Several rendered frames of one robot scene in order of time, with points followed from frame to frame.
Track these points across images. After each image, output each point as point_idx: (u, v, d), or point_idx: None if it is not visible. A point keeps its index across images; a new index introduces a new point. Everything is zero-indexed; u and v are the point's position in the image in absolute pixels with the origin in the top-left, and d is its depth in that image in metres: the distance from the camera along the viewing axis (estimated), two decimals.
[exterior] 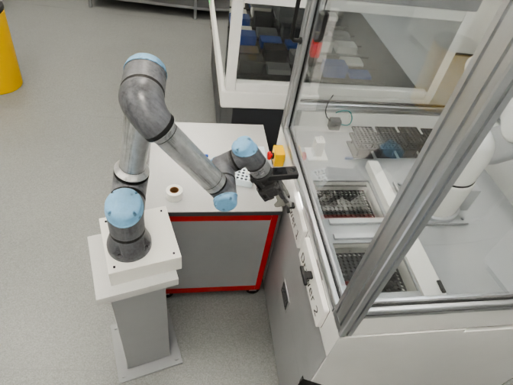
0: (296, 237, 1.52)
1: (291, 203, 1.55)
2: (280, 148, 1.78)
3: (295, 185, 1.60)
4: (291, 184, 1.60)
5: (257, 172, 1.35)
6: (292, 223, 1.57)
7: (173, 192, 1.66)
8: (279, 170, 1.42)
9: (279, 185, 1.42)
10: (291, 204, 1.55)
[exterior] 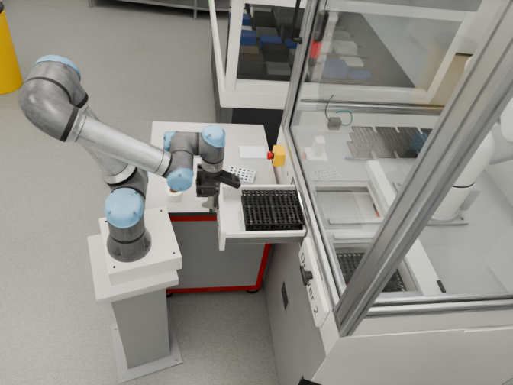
0: None
1: None
2: (280, 148, 1.78)
3: (221, 185, 1.55)
4: None
5: (211, 165, 1.30)
6: (217, 224, 1.52)
7: (173, 192, 1.66)
8: (225, 173, 1.40)
9: (219, 187, 1.39)
10: None
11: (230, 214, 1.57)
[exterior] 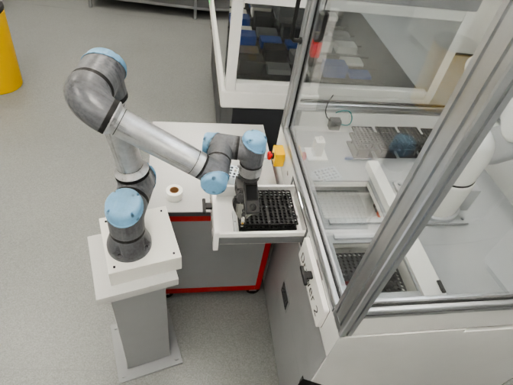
0: (212, 238, 1.47)
1: (208, 204, 1.49)
2: (280, 148, 1.78)
3: None
4: None
5: (240, 163, 1.28)
6: (211, 224, 1.52)
7: (173, 192, 1.66)
8: (252, 192, 1.30)
9: (239, 194, 1.33)
10: (209, 205, 1.49)
11: (224, 214, 1.57)
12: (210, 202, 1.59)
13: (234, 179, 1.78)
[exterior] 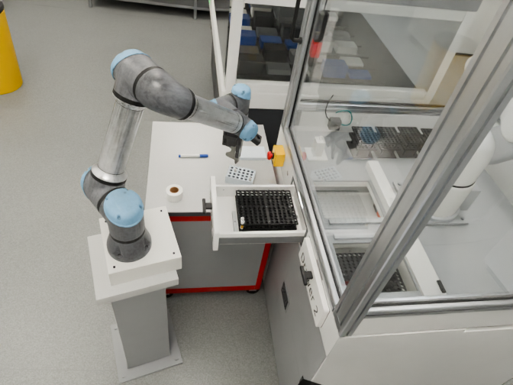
0: (212, 238, 1.47)
1: (208, 204, 1.49)
2: (280, 148, 1.78)
3: (215, 185, 1.54)
4: (211, 184, 1.54)
5: None
6: (211, 224, 1.52)
7: (173, 192, 1.66)
8: None
9: (241, 140, 1.64)
10: (209, 205, 1.49)
11: (224, 214, 1.57)
12: (210, 202, 1.59)
13: (234, 179, 1.78)
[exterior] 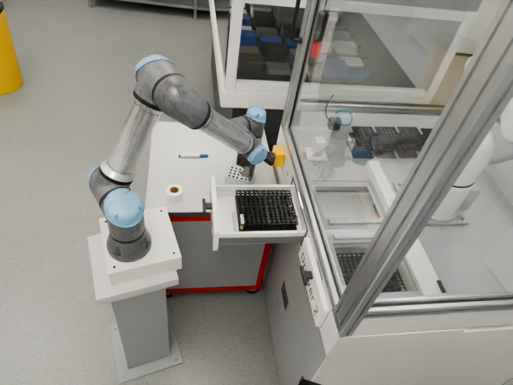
0: (212, 238, 1.47)
1: (208, 204, 1.49)
2: (280, 148, 1.78)
3: (215, 185, 1.54)
4: (211, 184, 1.54)
5: None
6: (211, 224, 1.52)
7: (173, 192, 1.66)
8: None
9: None
10: (209, 205, 1.49)
11: (224, 214, 1.57)
12: (210, 202, 1.59)
13: (234, 179, 1.78)
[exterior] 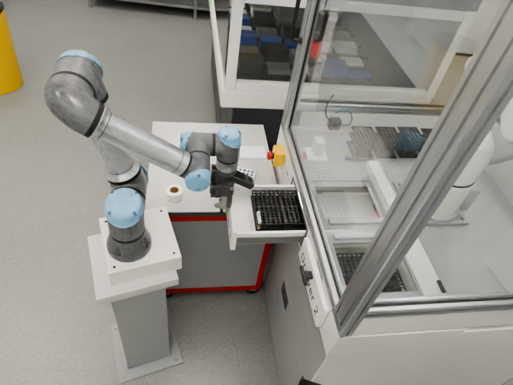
0: None
1: None
2: (280, 148, 1.78)
3: None
4: None
5: (227, 166, 1.31)
6: (227, 224, 1.53)
7: (173, 192, 1.66)
8: (239, 174, 1.41)
9: (233, 187, 1.40)
10: None
11: (240, 214, 1.58)
12: None
13: None
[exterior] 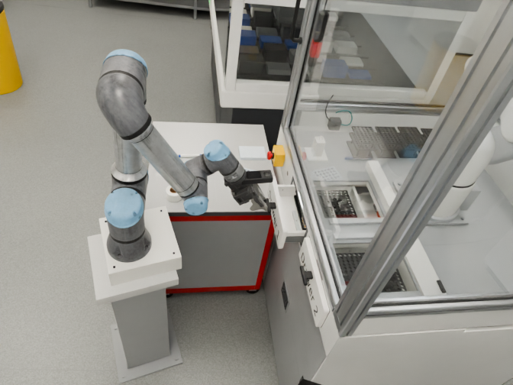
0: (277, 237, 1.51)
1: (272, 203, 1.54)
2: (280, 148, 1.78)
3: (277, 185, 1.59)
4: (273, 184, 1.59)
5: (230, 176, 1.35)
6: (274, 223, 1.56)
7: (173, 192, 1.66)
8: (253, 174, 1.42)
9: (253, 189, 1.42)
10: (273, 204, 1.53)
11: (284, 213, 1.61)
12: (270, 201, 1.63)
13: None
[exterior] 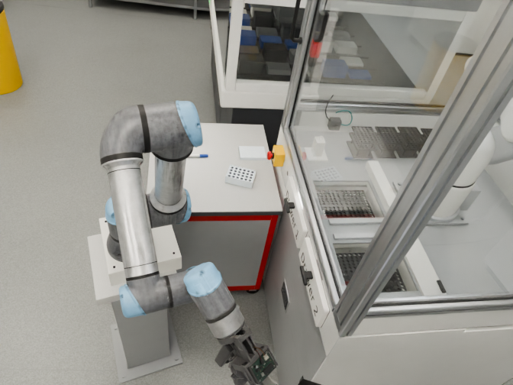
0: (296, 237, 1.52)
1: (291, 203, 1.55)
2: (280, 148, 1.78)
3: (295, 185, 1.60)
4: (291, 184, 1.60)
5: (235, 306, 0.88)
6: (292, 223, 1.57)
7: None
8: None
9: None
10: (291, 204, 1.55)
11: None
12: (288, 201, 1.64)
13: (234, 179, 1.78)
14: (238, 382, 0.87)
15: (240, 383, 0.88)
